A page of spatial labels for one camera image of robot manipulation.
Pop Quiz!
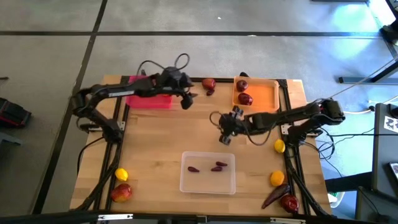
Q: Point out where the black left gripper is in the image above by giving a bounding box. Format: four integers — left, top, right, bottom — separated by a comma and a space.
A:
152, 74, 198, 110

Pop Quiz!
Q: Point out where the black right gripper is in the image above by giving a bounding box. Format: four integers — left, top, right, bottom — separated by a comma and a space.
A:
217, 105, 250, 146

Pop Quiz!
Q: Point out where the dark red apple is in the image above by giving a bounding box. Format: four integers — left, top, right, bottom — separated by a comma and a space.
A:
238, 92, 254, 106
236, 79, 249, 93
280, 194, 300, 214

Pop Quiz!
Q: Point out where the red and yellow apple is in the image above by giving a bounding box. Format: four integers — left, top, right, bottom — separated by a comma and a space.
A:
110, 183, 134, 203

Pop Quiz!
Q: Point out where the pink plastic basket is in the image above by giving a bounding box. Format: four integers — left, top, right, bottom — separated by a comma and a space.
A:
126, 75, 174, 110

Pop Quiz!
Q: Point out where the orange plastic basket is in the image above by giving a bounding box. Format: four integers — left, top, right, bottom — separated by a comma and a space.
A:
232, 75, 280, 113

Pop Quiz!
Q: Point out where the yellow lemon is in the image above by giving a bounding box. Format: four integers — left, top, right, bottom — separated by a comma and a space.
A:
274, 139, 286, 154
114, 167, 129, 182

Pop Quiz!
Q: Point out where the translucent clear plastic bin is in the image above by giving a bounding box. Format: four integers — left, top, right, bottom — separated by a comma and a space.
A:
179, 151, 236, 195

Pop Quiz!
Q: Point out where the orange fruit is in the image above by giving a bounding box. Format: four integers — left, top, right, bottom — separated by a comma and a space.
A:
269, 170, 285, 187

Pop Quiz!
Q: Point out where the large dark purple eggplant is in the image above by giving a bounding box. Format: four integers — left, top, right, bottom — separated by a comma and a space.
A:
261, 183, 291, 210

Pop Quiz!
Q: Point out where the white bucket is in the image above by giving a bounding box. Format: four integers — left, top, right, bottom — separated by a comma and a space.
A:
328, 191, 346, 208

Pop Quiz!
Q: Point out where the black stand leg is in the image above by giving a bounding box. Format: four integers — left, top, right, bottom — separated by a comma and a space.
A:
338, 60, 398, 85

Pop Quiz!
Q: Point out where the dark cabinet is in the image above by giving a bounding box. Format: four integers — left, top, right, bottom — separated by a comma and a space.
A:
371, 102, 398, 200

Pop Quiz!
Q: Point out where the black and white marker tag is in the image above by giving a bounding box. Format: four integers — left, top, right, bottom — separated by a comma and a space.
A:
384, 115, 398, 133

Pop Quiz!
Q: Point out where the red and black case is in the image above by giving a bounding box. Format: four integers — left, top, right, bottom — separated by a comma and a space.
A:
0, 97, 32, 128

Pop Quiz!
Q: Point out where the black stand foot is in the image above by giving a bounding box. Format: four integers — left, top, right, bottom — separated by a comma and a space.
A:
379, 24, 398, 46

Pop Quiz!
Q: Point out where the grey floor item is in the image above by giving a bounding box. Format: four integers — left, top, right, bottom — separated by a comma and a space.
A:
0, 132, 23, 146

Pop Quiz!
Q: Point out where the black front crossbar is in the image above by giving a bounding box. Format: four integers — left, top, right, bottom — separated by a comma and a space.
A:
0, 210, 398, 224

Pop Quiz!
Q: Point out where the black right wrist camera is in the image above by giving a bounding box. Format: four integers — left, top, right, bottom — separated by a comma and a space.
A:
222, 117, 239, 133

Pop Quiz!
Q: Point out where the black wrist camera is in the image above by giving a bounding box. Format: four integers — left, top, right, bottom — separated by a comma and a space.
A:
163, 66, 183, 80
222, 117, 239, 133

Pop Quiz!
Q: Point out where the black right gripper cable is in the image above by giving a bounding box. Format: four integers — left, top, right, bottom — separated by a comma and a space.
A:
209, 110, 224, 129

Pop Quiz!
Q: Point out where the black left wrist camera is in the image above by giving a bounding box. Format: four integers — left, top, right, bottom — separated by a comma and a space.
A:
163, 66, 183, 80

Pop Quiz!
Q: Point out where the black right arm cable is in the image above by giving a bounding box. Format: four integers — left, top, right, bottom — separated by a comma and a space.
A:
245, 124, 276, 147

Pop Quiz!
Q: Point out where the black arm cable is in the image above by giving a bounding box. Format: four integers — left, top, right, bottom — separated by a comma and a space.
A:
136, 52, 191, 78
245, 124, 276, 147

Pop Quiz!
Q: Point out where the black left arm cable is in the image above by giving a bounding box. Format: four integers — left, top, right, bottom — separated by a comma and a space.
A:
136, 52, 191, 78

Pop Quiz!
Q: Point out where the black floor cable bundle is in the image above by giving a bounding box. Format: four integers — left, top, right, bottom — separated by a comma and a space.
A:
310, 124, 374, 164

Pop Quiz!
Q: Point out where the silver metal bracket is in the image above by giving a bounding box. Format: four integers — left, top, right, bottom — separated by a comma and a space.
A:
98, 213, 134, 222
269, 217, 306, 224

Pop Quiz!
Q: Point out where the black left base cable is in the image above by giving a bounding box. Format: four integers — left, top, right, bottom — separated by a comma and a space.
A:
76, 136, 105, 175

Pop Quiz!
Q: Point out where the white cable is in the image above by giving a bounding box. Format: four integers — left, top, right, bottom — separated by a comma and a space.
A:
329, 58, 398, 100

